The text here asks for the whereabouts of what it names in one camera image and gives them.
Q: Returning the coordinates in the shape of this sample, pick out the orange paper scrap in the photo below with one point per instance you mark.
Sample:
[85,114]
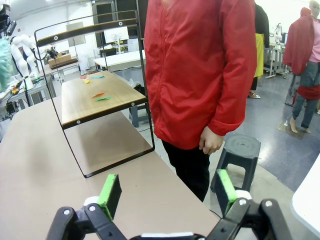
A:
[100,94]

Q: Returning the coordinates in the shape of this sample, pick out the dark grey plastic stool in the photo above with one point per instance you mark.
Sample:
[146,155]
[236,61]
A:
[240,145]

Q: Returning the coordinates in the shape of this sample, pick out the white board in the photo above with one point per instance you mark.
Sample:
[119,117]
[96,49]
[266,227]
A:
[116,35]

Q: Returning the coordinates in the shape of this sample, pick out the person in red jacket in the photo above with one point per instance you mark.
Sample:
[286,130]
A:
[187,62]

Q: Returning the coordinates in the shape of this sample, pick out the figure in yellow apron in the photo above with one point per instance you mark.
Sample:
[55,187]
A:
[260,57]

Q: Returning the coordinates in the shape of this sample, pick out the mannequin in red hoodie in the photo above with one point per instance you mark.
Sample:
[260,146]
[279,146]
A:
[300,50]

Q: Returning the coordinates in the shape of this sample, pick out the black power brick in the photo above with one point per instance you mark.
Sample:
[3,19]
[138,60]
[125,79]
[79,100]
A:
[12,107]

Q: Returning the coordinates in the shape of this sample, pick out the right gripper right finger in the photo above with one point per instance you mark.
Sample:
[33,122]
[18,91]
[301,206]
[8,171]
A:
[225,192]

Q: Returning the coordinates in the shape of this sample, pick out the two-tier wooden shelf black frame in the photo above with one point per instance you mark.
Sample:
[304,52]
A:
[82,105]

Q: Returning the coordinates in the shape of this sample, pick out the person's left hand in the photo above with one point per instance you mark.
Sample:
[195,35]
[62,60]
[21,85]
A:
[212,142]

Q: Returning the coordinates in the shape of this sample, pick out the teal paper scrap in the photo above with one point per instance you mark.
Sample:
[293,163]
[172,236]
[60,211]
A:
[97,77]

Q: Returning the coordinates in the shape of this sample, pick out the left forearm in red sleeve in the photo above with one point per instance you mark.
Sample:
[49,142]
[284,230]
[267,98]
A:
[235,105]

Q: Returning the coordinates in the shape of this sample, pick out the green paper scrap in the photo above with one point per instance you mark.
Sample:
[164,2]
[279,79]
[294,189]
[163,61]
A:
[102,99]

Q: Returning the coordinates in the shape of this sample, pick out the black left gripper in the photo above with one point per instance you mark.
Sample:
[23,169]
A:
[3,17]

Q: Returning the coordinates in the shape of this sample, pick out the background white table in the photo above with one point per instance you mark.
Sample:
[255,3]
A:
[120,60]

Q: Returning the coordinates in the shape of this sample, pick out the teal chenille duster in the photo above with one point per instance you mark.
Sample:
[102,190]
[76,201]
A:
[4,65]

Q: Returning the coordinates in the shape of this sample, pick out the brown wooden tray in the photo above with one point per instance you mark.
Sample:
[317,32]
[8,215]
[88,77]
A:
[62,60]

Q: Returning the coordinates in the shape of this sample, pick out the grey aluminium workbench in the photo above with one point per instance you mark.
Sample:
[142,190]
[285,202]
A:
[37,90]

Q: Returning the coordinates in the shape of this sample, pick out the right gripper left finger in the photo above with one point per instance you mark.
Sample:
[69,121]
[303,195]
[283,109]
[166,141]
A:
[110,197]

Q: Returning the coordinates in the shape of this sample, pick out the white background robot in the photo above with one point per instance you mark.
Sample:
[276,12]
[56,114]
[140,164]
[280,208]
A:
[22,62]

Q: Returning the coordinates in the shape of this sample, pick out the yellow paper scrap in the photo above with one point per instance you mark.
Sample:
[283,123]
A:
[86,81]

